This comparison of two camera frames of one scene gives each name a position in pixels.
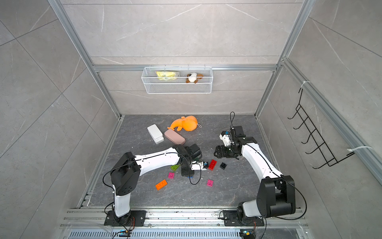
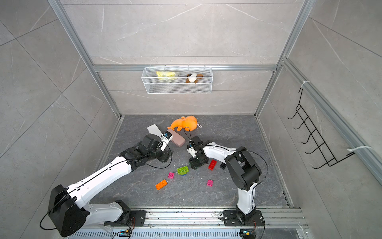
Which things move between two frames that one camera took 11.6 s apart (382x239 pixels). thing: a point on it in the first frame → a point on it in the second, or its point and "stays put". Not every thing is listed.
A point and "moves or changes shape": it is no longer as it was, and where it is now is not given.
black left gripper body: [187, 172] → [162, 156]
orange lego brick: [161, 184] stays put
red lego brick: [212, 165] stays put
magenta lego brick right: [210, 182] stays put
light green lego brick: [175, 167] moves or changes shape
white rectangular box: [155, 133] stays put
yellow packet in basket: [164, 75] stays put
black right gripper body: [227, 151] → [197, 162]
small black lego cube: [223, 166] stays put
